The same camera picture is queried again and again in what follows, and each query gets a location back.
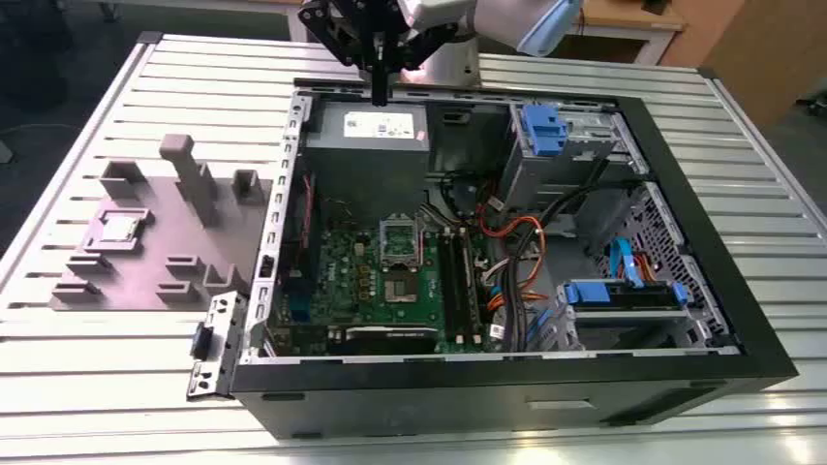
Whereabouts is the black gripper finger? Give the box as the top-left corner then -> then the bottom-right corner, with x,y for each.
379,23 -> 455,106
297,0 -> 381,106

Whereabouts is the metal socket cover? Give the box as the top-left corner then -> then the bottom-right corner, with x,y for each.
377,211 -> 429,273

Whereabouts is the wire locking lever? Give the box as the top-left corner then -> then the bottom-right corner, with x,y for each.
416,215 -> 433,275

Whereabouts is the CPU with silver lid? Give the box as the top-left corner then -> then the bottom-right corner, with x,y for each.
95,214 -> 143,243

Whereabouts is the CPU socket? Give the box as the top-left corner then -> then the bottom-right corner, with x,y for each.
383,271 -> 429,305

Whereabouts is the grey power supply unit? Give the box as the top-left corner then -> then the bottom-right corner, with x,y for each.
301,100 -> 433,229

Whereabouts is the silver drive cage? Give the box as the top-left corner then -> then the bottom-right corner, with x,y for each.
497,100 -> 648,214

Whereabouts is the black RAM slot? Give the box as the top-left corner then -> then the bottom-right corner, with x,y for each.
433,227 -> 457,343

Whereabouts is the green motherboard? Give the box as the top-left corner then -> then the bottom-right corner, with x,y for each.
265,226 -> 493,356

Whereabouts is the grey plastic parts rack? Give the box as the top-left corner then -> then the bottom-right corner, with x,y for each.
48,134 -> 276,312

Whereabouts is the black graphics card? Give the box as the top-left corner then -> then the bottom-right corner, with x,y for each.
265,322 -> 444,358

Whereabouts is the hard disk in blue carrier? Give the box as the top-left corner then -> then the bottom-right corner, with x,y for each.
562,281 -> 690,312

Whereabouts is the brown wooden cabinet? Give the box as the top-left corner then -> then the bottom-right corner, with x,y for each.
658,0 -> 827,131

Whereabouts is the silver disk bay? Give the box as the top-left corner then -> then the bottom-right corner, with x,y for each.
554,278 -> 738,354

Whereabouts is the black PC case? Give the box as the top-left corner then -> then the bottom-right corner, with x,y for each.
185,77 -> 802,441

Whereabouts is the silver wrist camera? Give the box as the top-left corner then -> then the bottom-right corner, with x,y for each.
393,0 -> 457,31

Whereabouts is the red black fan wire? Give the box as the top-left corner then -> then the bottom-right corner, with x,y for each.
289,172 -> 317,280

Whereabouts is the yellow wire bundle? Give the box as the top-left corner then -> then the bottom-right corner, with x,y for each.
417,201 -> 471,230

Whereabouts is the wooden desk white frame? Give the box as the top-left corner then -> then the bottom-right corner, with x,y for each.
560,0 -> 687,67

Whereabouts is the orange wire bundle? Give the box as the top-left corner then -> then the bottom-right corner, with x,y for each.
477,215 -> 552,314

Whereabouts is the black thick cable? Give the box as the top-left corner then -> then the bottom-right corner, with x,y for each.
501,177 -> 642,351

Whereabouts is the blue data wire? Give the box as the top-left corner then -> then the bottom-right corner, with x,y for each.
608,235 -> 648,291

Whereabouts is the red data wire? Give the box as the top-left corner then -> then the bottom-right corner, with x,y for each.
635,252 -> 659,288

